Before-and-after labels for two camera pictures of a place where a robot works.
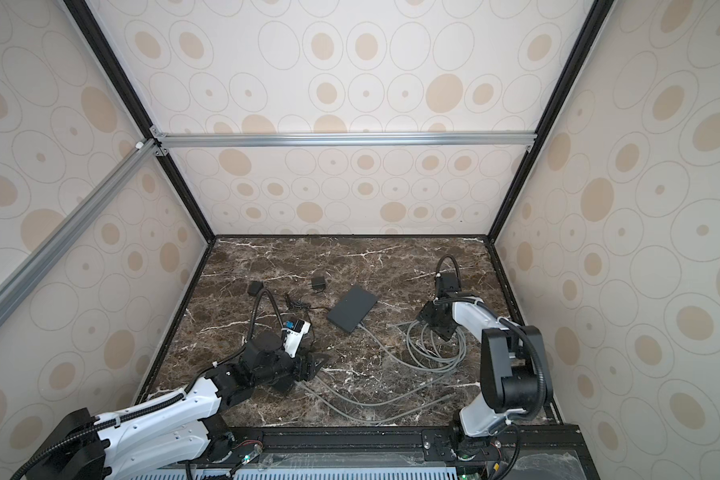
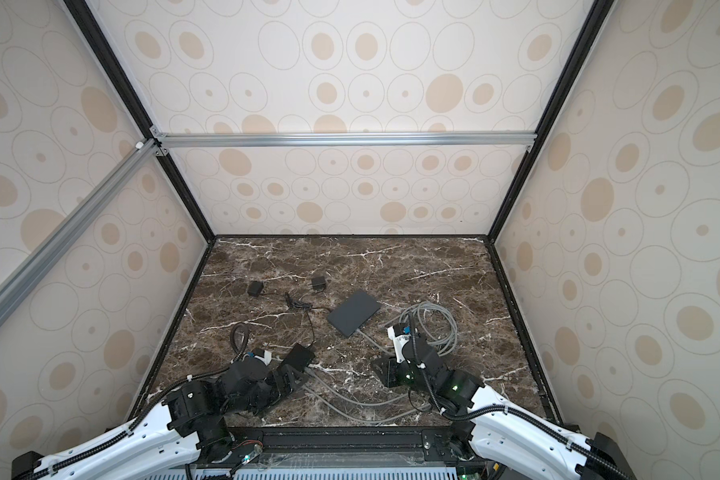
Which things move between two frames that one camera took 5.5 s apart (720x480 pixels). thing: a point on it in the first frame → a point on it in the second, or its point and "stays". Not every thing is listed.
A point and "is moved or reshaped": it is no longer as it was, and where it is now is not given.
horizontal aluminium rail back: x=301 y=141 stays
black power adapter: x=318 y=283 stays
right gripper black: x=428 y=312 → x=387 y=367
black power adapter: x=254 y=287 stays
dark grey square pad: x=351 y=310 stays
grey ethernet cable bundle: x=394 y=340 is moved or reshaped
